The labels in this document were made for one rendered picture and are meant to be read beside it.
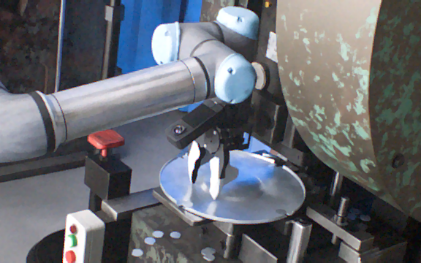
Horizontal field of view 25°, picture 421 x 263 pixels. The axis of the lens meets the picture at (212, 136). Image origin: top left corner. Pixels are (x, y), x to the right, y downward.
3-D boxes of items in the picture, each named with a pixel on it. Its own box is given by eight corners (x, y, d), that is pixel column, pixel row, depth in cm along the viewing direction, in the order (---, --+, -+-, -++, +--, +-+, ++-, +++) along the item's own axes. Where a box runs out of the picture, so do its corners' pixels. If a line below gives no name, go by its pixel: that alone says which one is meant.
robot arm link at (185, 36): (181, 39, 155) (237, 36, 160) (151, 16, 163) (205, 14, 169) (175, 82, 158) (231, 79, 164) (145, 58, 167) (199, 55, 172)
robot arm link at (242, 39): (207, 4, 168) (247, 4, 173) (198, 61, 173) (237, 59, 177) (229, 20, 162) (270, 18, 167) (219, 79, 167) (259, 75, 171)
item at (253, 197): (129, 177, 185) (129, 173, 184) (228, 139, 205) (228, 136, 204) (237, 241, 168) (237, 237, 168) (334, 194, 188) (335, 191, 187)
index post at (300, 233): (294, 268, 177) (303, 224, 173) (283, 260, 179) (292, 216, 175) (305, 264, 179) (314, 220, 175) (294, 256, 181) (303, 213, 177)
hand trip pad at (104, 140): (97, 175, 203) (101, 144, 200) (82, 164, 207) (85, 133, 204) (124, 169, 207) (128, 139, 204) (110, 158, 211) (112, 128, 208)
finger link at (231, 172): (243, 197, 181) (243, 151, 179) (219, 204, 177) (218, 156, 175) (232, 194, 183) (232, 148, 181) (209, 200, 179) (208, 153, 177)
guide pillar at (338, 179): (332, 208, 194) (346, 147, 188) (324, 203, 195) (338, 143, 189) (339, 206, 195) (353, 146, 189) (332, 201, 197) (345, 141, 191)
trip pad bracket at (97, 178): (101, 248, 208) (110, 170, 200) (79, 227, 214) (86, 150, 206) (124, 242, 212) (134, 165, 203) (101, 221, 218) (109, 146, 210)
